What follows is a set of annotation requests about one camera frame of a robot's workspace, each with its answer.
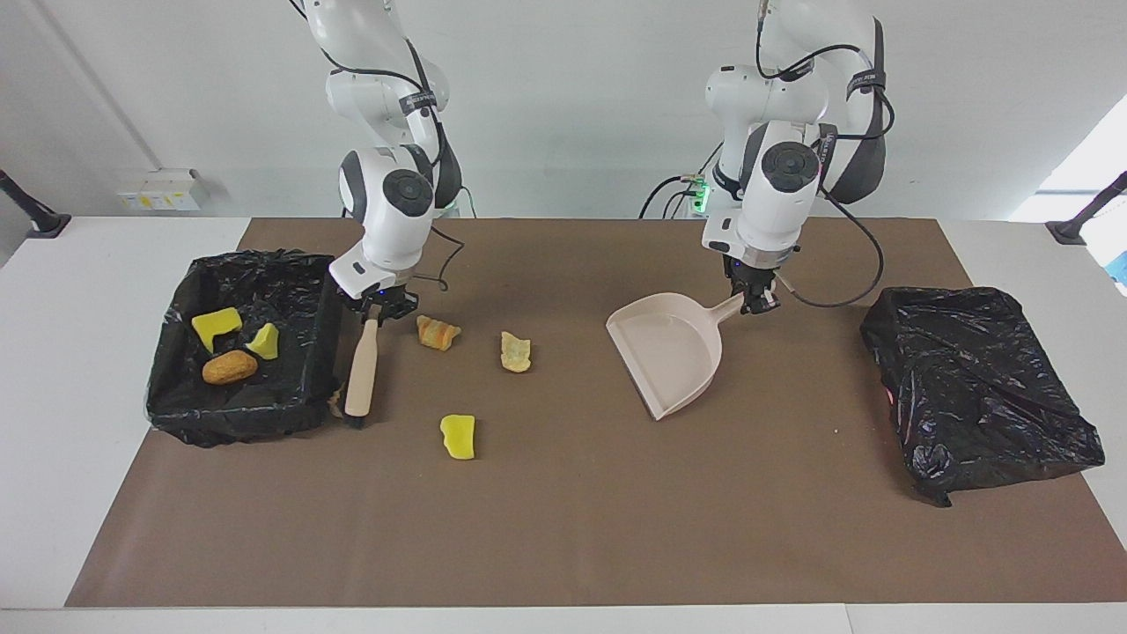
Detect beige brush black bristles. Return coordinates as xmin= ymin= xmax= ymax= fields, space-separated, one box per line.
xmin=343 ymin=304 xmax=381 ymax=430

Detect beige plastic dustpan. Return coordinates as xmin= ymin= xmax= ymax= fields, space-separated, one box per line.
xmin=605 ymin=292 xmax=749 ymax=422

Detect small yellow sponge wedge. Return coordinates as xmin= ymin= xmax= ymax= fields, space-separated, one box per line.
xmin=244 ymin=322 xmax=281 ymax=361

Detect brown bread roll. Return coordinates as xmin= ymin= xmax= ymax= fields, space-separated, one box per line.
xmin=202 ymin=350 xmax=259 ymax=386

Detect notched yellow sponge piece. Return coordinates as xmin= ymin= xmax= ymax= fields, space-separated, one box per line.
xmin=191 ymin=306 xmax=244 ymax=354

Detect open bin black liner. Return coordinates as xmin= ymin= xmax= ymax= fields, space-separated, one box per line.
xmin=145 ymin=249 xmax=344 ymax=448

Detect rounded yellow sponge piece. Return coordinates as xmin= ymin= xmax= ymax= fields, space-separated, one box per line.
xmin=440 ymin=414 xmax=476 ymax=461

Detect crumpled black plastic bag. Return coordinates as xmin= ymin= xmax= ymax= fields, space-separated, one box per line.
xmin=860 ymin=286 xmax=1106 ymax=508

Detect brown paper table mat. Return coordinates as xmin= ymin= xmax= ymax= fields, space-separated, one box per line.
xmin=64 ymin=217 xmax=1127 ymax=608

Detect black stand foot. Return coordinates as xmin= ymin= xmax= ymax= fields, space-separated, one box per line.
xmin=0 ymin=169 xmax=71 ymax=239
xmin=1046 ymin=172 xmax=1127 ymax=246

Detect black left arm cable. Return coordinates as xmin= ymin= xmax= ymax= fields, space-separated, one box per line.
xmin=757 ymin=0 xmax=886 ymax=311

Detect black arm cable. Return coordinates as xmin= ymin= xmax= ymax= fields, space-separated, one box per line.
xmin=291 ymin=0 xmax=466 ymax=291
xmin=757 ymin=0 xmax=886 ymax=311

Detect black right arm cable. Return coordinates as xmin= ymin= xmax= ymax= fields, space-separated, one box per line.
xmin=291 ymin=0 xmax=466 ymax=291

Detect black base cable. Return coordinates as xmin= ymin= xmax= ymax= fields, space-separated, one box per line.
xmin=640 ymin=172 xmax=710 ymax=219

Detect white wall outlet box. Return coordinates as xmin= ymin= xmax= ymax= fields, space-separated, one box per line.
xmin=117 ymin=169 xmax=202 ymax=212

